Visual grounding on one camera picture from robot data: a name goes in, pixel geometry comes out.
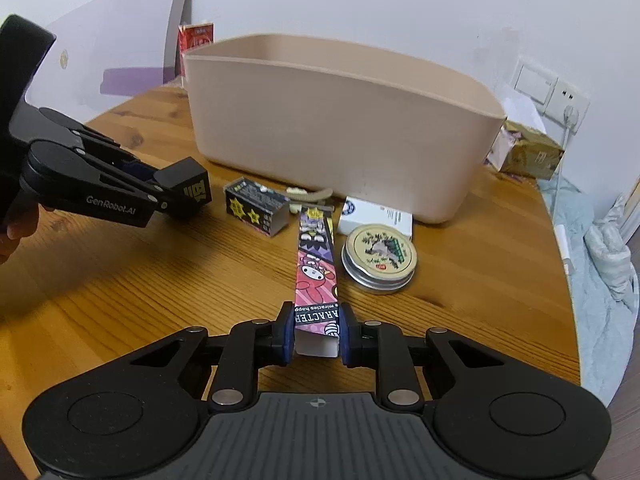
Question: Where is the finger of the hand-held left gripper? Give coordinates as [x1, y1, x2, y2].
[64, 114, 157, 182]
[54, 156, 174, 229]

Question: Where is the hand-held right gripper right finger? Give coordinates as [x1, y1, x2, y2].
[339, 304, 521, 409]

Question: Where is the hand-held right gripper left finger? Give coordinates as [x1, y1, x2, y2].
[119, 301, 297, 410]

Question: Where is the small black box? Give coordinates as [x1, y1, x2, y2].
[153, 156, 211, 220]

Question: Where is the long cartoon print box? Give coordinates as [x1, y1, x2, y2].
[293, 205, 343, 359]

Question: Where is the beige plastic storage bin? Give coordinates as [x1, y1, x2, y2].
[183, 33, 507, 225]

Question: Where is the person's left hand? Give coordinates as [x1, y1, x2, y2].
[0, 207, 42, 267]

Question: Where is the round metal tin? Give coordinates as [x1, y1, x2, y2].
[341, 224, 419, 293]

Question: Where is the black box with yellow stars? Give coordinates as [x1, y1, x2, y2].
[223, 176, 291, 238]

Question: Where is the white flat box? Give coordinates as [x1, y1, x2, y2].
[337, 197, 415, 241]

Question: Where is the purple chair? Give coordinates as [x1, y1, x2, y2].
[101, 0, 194, 96]

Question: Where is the beige hair clip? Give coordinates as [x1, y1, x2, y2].
[284, 185, 335, 214]

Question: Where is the red box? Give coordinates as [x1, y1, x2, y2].
[178, 23, 216, 79]

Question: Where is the pink white packet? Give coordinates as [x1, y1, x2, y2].
[483, 127, 517, 171]

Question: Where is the light blue bedding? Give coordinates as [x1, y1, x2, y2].
[542, 174, 640, 407]

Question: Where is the gold brown packet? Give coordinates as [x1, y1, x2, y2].
[499, 120, 566, 181]

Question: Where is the white power cable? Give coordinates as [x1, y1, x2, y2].
[537, 105, 582, 197]

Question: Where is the white wall switch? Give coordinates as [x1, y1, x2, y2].
[514, 59, 558, 106]

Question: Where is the white wall socket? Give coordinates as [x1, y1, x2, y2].
[544, 79, 591, 134]

